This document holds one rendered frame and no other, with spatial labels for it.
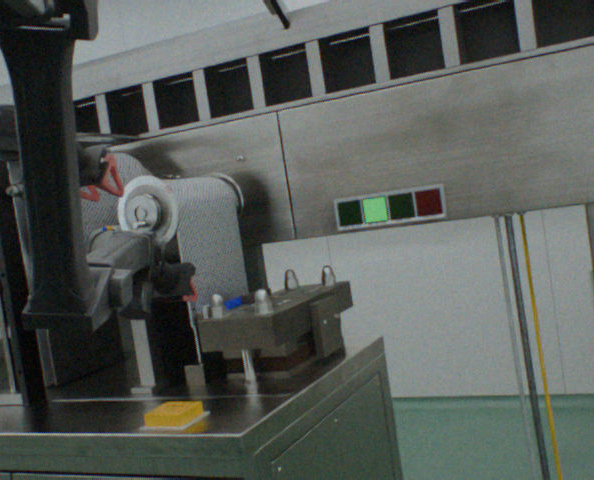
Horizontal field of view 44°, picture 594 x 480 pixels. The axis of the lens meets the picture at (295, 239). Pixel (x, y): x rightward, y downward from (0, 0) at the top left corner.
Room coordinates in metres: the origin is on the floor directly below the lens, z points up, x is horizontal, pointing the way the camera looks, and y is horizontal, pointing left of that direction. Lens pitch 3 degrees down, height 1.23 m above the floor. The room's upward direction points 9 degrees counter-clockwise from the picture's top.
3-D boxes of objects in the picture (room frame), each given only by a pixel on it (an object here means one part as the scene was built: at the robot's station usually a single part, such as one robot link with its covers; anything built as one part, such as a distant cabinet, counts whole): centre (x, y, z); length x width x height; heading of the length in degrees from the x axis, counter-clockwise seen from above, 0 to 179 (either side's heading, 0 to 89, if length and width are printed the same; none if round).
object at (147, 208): (1.47, 0.29, 1.25); 0.07 x 0.02 x 0.07; 64
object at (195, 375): (1.57, 0.17, 0.92); 0.28 x 0.04 x 0.04; 154
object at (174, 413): (1.20, 0.24, 0.91); 0.07 x 0.07 x 0.02; 64
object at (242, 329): (1.55, 0.05, 1.00); 0.40 x 0.16 x 0.06; 154
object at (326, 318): (1.52, -0.04, 0.96); 0.10 x 0.03 x 0.11; 154
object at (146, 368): (1.46, 0.33, 1.05); 0.06 x 0.05 x 0.31; 154
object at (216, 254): (1.56, 0.18, 1.11); 0.23 x 0.01 x 0.18; 154
